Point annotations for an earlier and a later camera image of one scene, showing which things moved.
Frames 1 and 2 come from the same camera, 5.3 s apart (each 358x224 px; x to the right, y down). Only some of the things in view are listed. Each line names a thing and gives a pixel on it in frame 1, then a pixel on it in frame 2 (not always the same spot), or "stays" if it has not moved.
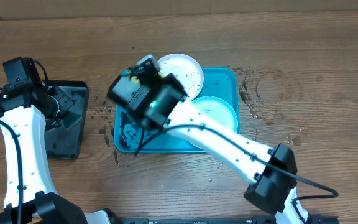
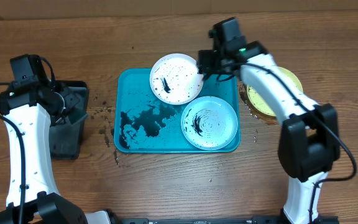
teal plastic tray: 130,136 stays
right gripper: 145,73 → 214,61
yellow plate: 136,81 → 258,102
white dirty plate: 186,70 stays
